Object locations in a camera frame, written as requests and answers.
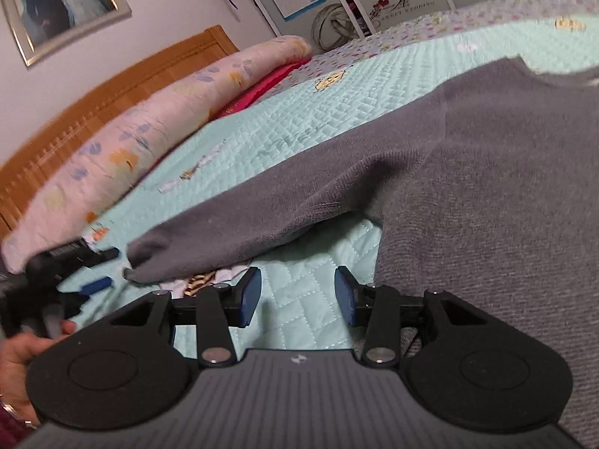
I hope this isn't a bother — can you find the silver rings door decal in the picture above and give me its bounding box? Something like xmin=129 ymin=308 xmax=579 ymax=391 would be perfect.
xmin=313 ymin=4 xmax=363 ymax=52

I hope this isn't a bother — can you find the grey sweater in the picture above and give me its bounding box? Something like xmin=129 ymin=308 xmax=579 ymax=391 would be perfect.
xmin=124 ymin=56 xmax=599 ymax=449

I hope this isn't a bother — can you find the purple floral bed sheet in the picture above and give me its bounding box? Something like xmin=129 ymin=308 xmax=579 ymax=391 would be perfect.
xmin=309 ymin=0 xmax=599 ymax=64

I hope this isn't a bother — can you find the framed wedding photo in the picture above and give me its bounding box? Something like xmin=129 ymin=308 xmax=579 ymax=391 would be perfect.
xmin=0 ymin=0 xmax=133 ymax=67

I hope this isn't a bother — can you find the red blanket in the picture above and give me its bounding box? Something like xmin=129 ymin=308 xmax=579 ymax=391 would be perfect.
xmin=208 ymin=58 xmax=312 ymax=120

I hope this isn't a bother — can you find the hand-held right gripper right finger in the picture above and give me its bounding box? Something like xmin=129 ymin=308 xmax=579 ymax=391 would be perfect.
xmin=334 ymin=266 xmax=490 ymax=368

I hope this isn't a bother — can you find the person's left forearm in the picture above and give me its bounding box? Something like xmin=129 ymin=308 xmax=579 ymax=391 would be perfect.
xmin=0 ymin=402 xmax=38 ymax=449

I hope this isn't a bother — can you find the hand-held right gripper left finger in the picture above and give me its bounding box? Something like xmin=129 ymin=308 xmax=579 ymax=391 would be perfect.
xmin=110 ymin=266 xmax=263 ymax=368

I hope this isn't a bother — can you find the wooden headboard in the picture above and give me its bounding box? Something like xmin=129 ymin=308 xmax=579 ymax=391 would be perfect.
xmin=0 ymin=25 xmax=240 ymax=239

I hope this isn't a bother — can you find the person's left hand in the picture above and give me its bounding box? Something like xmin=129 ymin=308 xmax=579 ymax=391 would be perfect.
xmin=0 ymin=320 xmax=78 ymax=424

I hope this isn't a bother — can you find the mint quilted bee bedspread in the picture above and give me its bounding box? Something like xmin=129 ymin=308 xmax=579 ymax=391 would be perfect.
xmin=61 ymin=9 xmax=599 ymax=366

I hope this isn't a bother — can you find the long floral pillow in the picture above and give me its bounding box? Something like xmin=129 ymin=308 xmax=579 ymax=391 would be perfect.
xmin=2 ymin=35 xmax=313 ymax=274

